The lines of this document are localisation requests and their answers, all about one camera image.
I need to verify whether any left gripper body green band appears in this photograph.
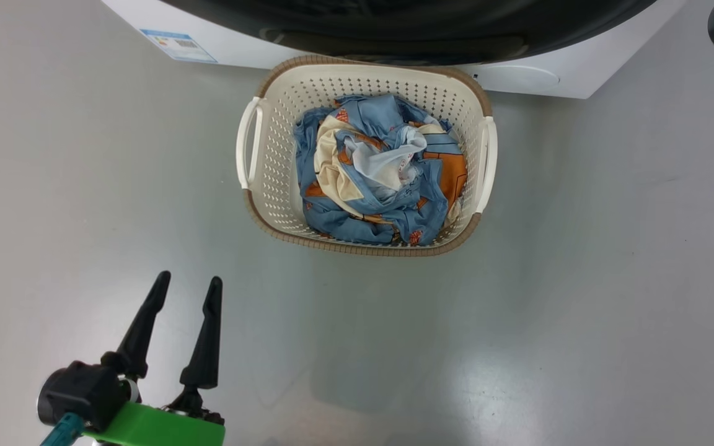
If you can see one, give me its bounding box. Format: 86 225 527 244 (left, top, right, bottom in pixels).
81 389 226 446

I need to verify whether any cream perforated laundry basket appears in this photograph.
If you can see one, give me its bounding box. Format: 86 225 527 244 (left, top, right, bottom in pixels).
236 55 498 258

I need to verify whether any blue cartoon print garment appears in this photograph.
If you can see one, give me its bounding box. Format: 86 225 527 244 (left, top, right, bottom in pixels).
294 93 469 246

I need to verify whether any blue energy label sticker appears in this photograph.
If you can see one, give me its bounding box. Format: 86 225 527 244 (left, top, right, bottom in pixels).
140 28 218 64

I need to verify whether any white front-load washing machine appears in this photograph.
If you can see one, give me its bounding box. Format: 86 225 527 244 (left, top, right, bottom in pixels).
102 0 686 100

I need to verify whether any white printed garment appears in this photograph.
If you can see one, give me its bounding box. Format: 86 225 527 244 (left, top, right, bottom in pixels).
343 127 427 193

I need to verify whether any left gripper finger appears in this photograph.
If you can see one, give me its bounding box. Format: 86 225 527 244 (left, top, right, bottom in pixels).
102 271 172 380
179 276 223 391

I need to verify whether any teal left camera connector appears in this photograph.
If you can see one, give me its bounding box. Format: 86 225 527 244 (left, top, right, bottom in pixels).
40 413 85 446

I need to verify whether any round white filter cover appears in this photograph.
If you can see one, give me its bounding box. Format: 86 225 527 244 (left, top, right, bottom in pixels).
474 64 561 95

